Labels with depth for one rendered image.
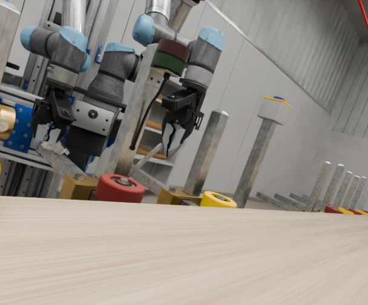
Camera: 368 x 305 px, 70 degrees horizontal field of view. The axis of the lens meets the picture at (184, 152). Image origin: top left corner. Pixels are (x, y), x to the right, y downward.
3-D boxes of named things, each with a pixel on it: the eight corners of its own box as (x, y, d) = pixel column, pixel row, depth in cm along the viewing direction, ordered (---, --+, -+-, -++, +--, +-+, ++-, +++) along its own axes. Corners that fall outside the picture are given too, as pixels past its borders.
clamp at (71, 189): (57, 198, 50) (65, 173, 50) (117, 201, 60) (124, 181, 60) (68, 211, 47) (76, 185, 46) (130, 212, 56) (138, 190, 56)
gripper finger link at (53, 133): (46, 152, 81) (55, 123, 81) (52, 158, 77) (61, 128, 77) (35, 150, 79) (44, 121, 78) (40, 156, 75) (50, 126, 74)
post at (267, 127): (214, 238, 93) (261, 117, 89) (222, 238, 96) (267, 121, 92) (224, 245, 90) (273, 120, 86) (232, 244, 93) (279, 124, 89)
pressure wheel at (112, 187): (72, 229, 46) (93, 167, 45) (112, 227, 52) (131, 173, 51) (91, 255, 41) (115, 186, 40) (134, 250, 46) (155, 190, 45)
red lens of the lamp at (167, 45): (149, 49, 49) (153, 38, 49) (172, 63, 53) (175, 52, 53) (169, 51, 45) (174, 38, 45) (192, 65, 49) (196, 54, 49)
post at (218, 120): (154, 268, 75) (213, 107, 71) (163, 266, 77) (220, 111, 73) (161, 275, 72) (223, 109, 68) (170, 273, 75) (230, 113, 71)
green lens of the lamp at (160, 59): (145, 63, 49) (149, 51, 49) (168, 75, 54) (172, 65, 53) (164, 65, 45) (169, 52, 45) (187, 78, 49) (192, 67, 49)
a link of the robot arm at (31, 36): (44, 59, 86) (71, 68, 83) (13, 45, 75) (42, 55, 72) (51, 36, 85) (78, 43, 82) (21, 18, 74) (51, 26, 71)
